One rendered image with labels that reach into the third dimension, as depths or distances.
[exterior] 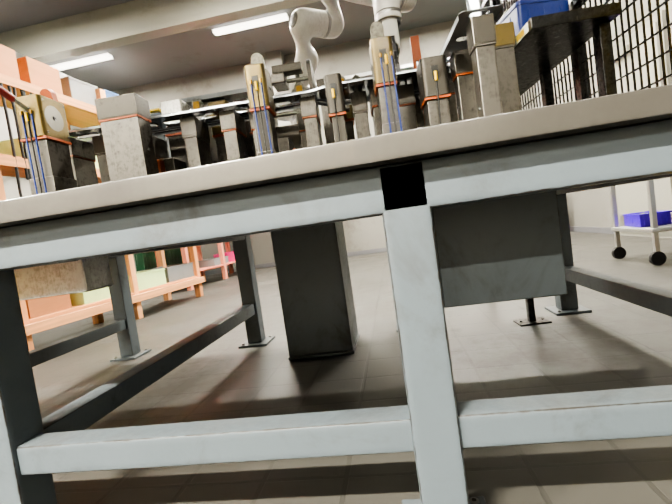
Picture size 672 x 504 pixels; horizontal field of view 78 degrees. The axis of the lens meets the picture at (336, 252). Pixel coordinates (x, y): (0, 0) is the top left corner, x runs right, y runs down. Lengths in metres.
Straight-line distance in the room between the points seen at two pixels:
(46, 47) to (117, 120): 6.24
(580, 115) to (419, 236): 0.28
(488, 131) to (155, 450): 0.80
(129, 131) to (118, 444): 0.83
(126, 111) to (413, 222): 0.95
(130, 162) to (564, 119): 1.09
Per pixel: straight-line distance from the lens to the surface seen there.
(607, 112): 0.72
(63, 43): 7.45
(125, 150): 1.36
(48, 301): 3.66
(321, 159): 0.65
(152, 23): 6.79
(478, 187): 0.69
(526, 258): 0.97
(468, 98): 1.22
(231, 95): 1.79
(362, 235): 7.96
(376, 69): 1.18
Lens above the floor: 0.57
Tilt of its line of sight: 3 degrees down
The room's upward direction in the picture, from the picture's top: 8 degrees counter-clockwise
